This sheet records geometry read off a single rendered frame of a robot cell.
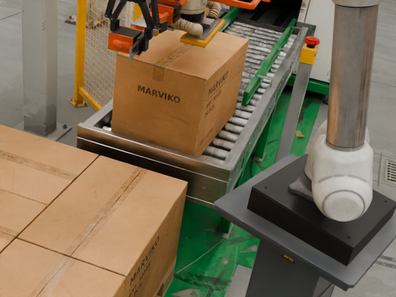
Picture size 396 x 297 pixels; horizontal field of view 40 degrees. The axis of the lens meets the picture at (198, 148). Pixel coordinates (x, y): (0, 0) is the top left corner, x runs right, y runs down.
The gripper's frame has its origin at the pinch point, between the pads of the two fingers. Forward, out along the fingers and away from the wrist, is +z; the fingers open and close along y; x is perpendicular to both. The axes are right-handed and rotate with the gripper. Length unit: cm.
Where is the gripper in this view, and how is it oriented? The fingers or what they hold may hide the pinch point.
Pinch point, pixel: (130, 38)
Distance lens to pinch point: 163.0
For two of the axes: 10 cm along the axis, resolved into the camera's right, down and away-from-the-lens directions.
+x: -2.7, 4.5, -8.5
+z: -1.4, 8.5, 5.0
